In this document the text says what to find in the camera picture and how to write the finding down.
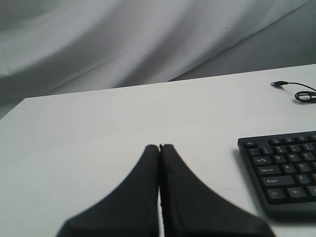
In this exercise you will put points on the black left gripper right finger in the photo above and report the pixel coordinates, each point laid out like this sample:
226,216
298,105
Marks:
192,209

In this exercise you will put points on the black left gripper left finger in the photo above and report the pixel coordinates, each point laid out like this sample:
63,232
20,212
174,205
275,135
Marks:
130,210

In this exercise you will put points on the black acer keyboard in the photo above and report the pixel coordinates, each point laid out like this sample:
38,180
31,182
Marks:
283,171

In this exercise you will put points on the grey backdrop cloth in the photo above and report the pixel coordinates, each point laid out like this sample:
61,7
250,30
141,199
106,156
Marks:
50,47

